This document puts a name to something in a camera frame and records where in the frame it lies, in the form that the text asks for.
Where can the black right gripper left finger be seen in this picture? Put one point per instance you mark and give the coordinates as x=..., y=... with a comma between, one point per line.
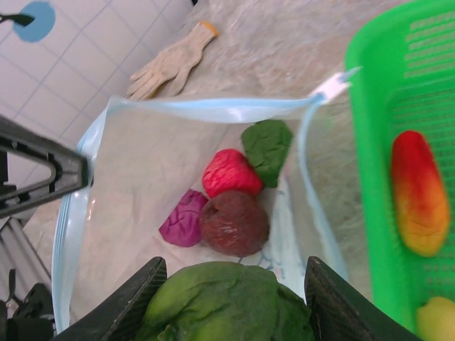
x=121, y=305

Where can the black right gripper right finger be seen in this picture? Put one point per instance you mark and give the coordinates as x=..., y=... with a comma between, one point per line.
x=337, y=309

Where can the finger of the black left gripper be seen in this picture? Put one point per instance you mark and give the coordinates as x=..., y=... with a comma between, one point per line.
x=71, y=170

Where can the clear blue zip-top bag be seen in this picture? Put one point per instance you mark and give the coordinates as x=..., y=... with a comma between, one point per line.
x=142, y=170

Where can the green toy lettuce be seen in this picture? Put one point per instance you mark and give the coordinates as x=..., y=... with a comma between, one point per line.
x=220, y=302

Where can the small yellow orange toy fruit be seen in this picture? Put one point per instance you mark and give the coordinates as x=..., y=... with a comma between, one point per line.
x=439, y=319

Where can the purple toy cabbage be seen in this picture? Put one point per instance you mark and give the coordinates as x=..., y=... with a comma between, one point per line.
x=185, y=220

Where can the dark red toy apple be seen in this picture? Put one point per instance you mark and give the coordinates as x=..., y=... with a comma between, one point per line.
x=234, y=223

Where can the red orange toy mango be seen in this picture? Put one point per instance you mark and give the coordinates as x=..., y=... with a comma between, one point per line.
x=419, y=192

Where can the pink red toy fruit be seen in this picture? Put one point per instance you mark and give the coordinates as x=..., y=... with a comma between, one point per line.
x=227, y=174

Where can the dark green toy leaf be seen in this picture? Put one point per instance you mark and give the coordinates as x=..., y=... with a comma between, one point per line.
x=266, y=149

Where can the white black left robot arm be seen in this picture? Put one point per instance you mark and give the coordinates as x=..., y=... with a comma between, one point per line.
x=28, y=319

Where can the cream knitted work glove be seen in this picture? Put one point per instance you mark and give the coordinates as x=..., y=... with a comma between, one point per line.
x=170, y=60

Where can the black fish blue disc sticker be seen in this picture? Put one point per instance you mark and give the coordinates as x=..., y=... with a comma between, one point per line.
x=35, y=21

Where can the green plastic basket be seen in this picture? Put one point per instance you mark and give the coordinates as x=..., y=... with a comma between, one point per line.
x=377, y=142

